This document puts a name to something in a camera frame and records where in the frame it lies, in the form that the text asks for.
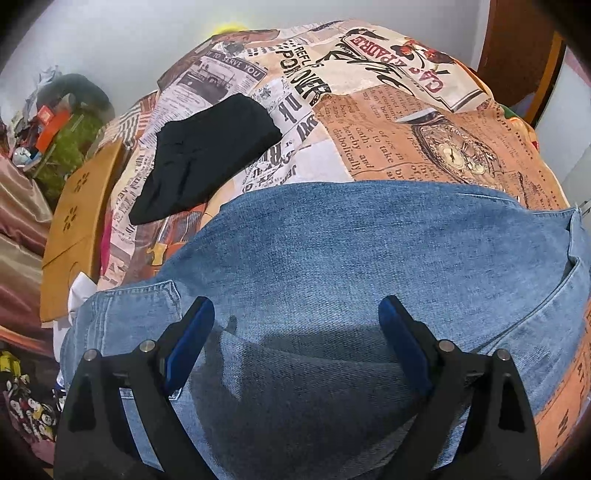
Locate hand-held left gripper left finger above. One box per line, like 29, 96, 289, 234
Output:
54, 296, 216, 480

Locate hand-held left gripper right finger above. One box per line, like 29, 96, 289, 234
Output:
378, 295, 542, 480

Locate blue denim pants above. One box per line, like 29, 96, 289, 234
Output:
59, 180, 591, 480

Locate white crumpled cloth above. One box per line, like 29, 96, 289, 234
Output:
53, 272, 99, 334

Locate carved wooden board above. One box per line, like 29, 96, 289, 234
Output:
39, 141, 126, 324

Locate cartoon printed bag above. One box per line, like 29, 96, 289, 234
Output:
0, 351, 61, 445

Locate black folded garment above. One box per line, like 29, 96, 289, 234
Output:
128, 93, 283, 226

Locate brown satin cloth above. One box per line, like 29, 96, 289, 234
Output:
0, 157, 58, 357

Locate newspaper printed blanket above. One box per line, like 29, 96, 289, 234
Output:
95, 19, 591, 467

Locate green and orange cloth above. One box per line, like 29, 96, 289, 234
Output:
502, 104, 542, 149

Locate orange box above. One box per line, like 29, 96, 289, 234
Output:
34, 106, 73, 151

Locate yellow item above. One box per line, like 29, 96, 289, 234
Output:
212, 18, 260, 36

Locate brown wooden door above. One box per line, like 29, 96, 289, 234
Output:
475, 0, 567, 126

